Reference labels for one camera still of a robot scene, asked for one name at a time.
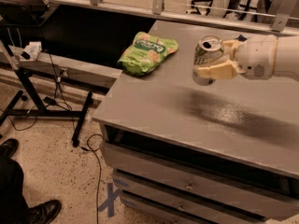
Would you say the green white 7up can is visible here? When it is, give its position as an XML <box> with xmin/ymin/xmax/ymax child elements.
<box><xmin>192</xmin><ymin>35</ymin><xmax>224</xmax><ymax>86</ymax></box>

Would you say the black office chair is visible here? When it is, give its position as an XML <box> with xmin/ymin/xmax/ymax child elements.
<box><xmin>0</xmin><ymin>0</ymin><xmax>48</xmax><ymax>18</ymax></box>

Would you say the black leather shoe front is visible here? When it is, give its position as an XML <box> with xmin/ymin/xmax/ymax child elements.
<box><xmin>25</xmin><ymin>200</ymin><xmax>62</xmax><ymax>224</ymax></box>

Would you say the black floor cable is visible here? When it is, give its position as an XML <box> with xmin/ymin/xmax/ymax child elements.
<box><xmin>78</xmin><ymin>133</ymin><xmax>105</xmax><ymax>224</ymax></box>

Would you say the black leather shoe rear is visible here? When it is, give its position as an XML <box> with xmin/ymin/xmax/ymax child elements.
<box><xmin>0</xmin><ymin>138</ymin><xmax>19</xmax><ymax>158</ymax></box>

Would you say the dark blue snack packet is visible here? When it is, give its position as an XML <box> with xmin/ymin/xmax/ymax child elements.
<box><xmin>236</xmin><ymin>35</ymin><xmax>247</xmax><ymax>42</ymax></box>

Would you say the green rice chip bag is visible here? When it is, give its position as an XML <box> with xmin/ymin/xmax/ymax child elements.
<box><xmin>118</xmin><ymin>32</ymin><xmax>178</xmax><ymax>77</ymax></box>

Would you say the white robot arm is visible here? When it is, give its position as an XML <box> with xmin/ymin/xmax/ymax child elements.
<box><xmin>193</xmin><ymin>35</ymin><xmax>299</xmax><ymax>85</ymax></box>

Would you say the black leather shoe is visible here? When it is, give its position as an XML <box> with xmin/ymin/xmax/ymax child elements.
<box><xmin>0</xmin><ymin>138</ymin><xmax>19</xmax><ymax>158</ymax></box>
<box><xmin>25</xmin><ymin>200</ymin><xmax>62</xmax><ymax>224</ymax></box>

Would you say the grey drawer cabinet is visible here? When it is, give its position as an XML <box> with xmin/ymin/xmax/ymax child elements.
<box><xmin>93</xmin><ymin>21</ymin><xmax>299</xmax><ymax>224</ymax></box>

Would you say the metal window rail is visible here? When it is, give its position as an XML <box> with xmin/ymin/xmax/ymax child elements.
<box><xmin>48</xmin><ymin>0</ymin><xmax>299</xmax><ymax>35</ymax></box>

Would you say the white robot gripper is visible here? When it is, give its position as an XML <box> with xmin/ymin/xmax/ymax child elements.
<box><xmin>196</xmin><ymin>35</ymin><xmax>278</xmax><ymax>80</ymax></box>

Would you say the black metal stand frame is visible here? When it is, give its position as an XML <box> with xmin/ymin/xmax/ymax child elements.
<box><xmin>0</xmin><ymin>37</ymin><xmax>93</xmax><ymax>147</ymax></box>

